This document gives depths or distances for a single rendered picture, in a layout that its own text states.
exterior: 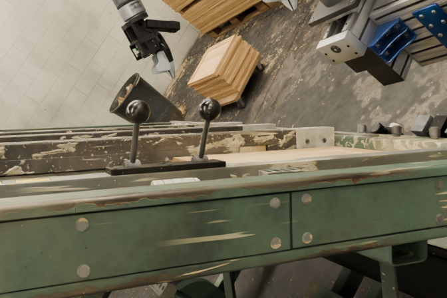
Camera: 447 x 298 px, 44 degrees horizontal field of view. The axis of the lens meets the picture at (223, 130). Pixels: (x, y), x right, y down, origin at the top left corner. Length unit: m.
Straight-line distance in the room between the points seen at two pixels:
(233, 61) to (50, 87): 2.68
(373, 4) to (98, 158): 1.01
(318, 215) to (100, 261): 0.29
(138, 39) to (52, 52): 5.14
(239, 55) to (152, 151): 3.43
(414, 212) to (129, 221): 0.42
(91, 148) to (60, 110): 5.34
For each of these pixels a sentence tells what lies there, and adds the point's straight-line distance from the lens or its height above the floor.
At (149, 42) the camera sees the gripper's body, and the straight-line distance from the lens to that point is 1.68.
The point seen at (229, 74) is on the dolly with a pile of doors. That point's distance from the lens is 4.65.
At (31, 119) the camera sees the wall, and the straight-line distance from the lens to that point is 6.58.
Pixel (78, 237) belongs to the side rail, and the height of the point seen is 1.55.
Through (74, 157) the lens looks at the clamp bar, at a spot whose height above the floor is 1.48.
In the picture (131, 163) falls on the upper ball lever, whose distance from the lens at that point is 0.92.
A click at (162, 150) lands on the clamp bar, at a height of 1.31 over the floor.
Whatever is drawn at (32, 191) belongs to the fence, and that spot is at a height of 1.58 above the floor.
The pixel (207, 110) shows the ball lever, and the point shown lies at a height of 1.43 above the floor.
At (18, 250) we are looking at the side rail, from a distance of 0.64.
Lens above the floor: 1.71
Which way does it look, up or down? 21 degrees down
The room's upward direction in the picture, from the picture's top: 54 degrees counter-clockwise
